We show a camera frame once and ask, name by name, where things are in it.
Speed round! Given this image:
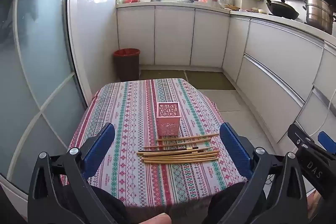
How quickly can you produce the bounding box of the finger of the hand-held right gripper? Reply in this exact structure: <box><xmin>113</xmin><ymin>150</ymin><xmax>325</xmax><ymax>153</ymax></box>
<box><xmin>318</xmin><ymin>131</ymin><xmax>336</xmax><ymax>155</ymax></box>
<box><xmin>287</xmin><ymin>123</ymin><xmax>311</xmax><ymax>151</ymax></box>

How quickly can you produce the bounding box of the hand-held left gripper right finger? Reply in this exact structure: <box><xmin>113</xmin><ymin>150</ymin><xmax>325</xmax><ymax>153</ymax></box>
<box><xmin>219</xmin><ymin>123</ymin><xmax>307</xmax><ymax>224</ymax></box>

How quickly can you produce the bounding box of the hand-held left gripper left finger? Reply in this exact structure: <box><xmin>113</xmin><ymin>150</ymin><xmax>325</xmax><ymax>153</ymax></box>
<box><xmin>28</xmin><ymin>123</ymin><xmax>118</xmax><ymax>224</ymax></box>

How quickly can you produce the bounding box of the pile of bamboo chopsticks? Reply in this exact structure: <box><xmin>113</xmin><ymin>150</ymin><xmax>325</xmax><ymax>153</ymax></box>
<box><xmin>136</xmin><ymin>133</ymin><xmax>220</xmax><ymax>164</ymax></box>

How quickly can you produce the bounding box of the pink perforated utensil holder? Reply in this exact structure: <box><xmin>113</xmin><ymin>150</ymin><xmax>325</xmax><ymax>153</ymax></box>
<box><xmin>156</xmin><ymin>102</ymin><xmax>182</xmax><ymax>136</ymax></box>

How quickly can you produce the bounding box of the person's right hand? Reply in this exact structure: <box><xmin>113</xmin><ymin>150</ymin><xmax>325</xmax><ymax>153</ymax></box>
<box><xmin>308</xmin><ymin>191</ymin><xmax>324</xmax><ymax>224</ymax></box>

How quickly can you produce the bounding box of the person's left hand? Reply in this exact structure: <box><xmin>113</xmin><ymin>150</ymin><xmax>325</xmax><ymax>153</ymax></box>
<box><xmin>142</xmin><ymin>213</ymin><xmax>172</xmax><ymax>224</ymax></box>

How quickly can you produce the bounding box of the person's left leg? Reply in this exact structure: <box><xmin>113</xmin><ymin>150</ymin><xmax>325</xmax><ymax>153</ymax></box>
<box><xmin>62</xmin><ymin>182</ymin><xmax>129</xmax><ymax>224</ymax></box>

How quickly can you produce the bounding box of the person's leg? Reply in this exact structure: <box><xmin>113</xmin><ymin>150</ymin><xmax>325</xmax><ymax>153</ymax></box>
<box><xmin>210</xmin><ymin>182</ymin><xmax>265</xmax><ymax>224</ymax></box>
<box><xmin>62</xmin><ymin>182</ymin><xmax>129</xmax><ymax>224</ymax></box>

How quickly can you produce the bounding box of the person's right leg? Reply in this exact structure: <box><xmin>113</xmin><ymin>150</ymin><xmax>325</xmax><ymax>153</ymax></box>
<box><xmin>210</xmin><ymin>182</ymin><xmax>265</xmax><ymax>224</ymax></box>

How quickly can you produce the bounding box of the patterned woven tablecloth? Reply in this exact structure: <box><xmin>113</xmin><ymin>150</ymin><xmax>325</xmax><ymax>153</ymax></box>
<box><xmin>60</xmin><ymin>78</ymin><xmax>248</xmax><ymax>210</ymax></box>

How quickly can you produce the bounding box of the white kitchen cabinet with drawers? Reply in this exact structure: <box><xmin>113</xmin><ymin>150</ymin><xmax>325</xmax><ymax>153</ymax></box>
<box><xmin>222</xmin><ymin>13</ymin><xmax>336</xmax><ymax>156</ymax></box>

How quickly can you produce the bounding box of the olive floor mat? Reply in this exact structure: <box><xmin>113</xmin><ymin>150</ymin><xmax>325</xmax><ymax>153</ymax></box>
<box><xmin>185</xmin><ymin>70</ymin><xmax>236</xmax><ymax>90</ymax></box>
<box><xmin>139</xmin><ymin>70</ymin><xmax>188</xmax><ymax>81</ymax></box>

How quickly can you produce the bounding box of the brown trash bin red liner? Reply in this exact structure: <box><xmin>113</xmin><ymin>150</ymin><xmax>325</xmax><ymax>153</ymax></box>
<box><xmin>113</xmin><ymin>48</ymin><xmax>140</xmax><ymax>82</ymax></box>

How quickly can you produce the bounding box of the frosted glass sliding door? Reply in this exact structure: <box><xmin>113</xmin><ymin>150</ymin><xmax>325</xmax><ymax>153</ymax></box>
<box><xmin>0</xmin><ymin>0</ymin><xmax>92</xmax><ymax>195</ymax></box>

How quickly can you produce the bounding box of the steel steamer pot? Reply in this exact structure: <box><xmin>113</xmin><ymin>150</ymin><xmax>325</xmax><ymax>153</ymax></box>
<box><xmin>303</xmin><ymin>0</ymin><xmax>336</xmax><ymax>34</ymax></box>

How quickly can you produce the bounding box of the black wok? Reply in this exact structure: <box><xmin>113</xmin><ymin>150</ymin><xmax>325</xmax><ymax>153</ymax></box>
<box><xmin>255</xmin><ymin>0</ymin><xmax>300</xmax><ymax>20</ymax></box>

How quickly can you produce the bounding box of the white power cable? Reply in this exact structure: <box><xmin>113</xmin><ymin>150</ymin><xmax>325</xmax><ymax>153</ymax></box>
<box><xmin>314</xmin><ymin>94</ymin><xmax>336</xmax><ymax>135</ymax></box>

